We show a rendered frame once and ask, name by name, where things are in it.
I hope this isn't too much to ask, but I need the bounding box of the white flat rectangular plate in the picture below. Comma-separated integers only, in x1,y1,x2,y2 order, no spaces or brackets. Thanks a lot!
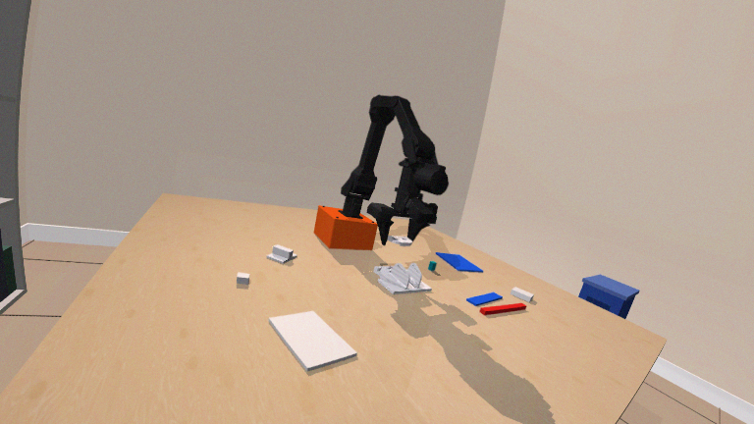
268,310,357,371

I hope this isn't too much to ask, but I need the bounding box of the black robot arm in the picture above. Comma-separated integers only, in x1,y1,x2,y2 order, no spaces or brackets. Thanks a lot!
338,95,449,224

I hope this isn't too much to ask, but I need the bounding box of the small white block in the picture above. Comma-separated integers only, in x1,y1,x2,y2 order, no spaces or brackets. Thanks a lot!
511,287,534,302
236,272,250,285

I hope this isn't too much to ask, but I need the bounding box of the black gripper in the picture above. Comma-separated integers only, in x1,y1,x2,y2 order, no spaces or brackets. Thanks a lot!
366,185,437,245

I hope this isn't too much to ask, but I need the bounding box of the red rectangular bar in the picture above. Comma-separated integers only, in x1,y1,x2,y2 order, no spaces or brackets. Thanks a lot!
479,303,527,315

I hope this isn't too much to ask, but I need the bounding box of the blue flat plate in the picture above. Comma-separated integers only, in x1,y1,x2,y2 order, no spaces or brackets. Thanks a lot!
436,252,484,273
466,292,503,306

